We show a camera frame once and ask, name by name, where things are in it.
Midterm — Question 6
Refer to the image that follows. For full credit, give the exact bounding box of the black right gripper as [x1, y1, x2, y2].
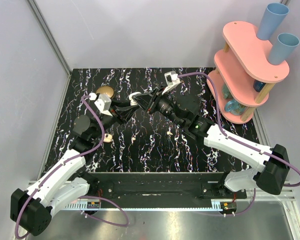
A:
[132, 84, 185, 128]

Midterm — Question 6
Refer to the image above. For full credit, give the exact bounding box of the white earbud charging case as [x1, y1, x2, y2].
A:
[128, 92, 138, 106]

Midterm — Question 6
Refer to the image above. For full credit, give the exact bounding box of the cream earbud charging case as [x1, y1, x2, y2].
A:
[103, 133, 113, 143]

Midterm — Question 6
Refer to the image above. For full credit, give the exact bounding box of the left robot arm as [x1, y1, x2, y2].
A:
[10, 94, 139, 240]

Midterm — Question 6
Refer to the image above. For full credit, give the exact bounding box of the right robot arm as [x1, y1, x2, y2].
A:
[129, 88, 290, 199]

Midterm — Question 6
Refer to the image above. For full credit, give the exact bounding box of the gold patterned ceramic bowl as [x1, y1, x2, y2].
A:
[95, 85, 115, 98]

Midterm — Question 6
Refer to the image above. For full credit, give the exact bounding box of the green ceramic mug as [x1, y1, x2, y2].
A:
[221, 83, 233, 100]

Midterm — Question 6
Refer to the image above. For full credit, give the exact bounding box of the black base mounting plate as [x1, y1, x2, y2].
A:
[69, 172, 248, 210]

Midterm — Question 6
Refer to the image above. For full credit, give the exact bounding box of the blue patterned mug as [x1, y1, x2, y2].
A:
[224, 99, 246, 116]

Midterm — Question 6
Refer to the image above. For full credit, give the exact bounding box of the pink three-tier shelf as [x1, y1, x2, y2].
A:
[207, 21, 290, 124]

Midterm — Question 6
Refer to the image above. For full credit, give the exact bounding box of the dark blue object on shelf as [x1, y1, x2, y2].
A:
[253, 79, 265, 93]

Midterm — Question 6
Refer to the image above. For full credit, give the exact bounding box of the blue cup front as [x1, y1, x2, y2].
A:
[267, 33, 300, 66]

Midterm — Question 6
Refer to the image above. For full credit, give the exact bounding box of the blue cup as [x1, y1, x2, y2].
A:
[267, 33, 300, 66]
[256, 2, 290, 41]

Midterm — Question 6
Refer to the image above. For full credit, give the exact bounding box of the blue cup rear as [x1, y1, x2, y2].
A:
[256, 2, 290, 41]

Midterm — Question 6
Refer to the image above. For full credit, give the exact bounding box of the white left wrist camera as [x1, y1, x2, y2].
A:
[94, 94, 112, 116]

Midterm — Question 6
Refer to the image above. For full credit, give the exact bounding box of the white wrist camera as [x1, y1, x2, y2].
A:
[162, 71, 181, 94]
[94, 94, 112, 116]

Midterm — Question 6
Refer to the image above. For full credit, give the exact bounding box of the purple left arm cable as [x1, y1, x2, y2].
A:
[14, 94, 130, 240]

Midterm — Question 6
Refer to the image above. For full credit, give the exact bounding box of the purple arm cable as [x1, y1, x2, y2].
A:
[177, 72, 300, 217]
[14, 94, 130, 240]

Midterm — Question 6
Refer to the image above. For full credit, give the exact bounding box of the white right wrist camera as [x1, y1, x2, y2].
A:
[162, 71, 181, 94]

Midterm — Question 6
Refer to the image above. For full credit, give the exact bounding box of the aluminium frame rail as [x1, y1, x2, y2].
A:
[26, 0, 72, 76]

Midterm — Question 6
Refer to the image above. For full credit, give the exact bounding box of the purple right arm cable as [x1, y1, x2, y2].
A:
[177, 72, 300, 217]

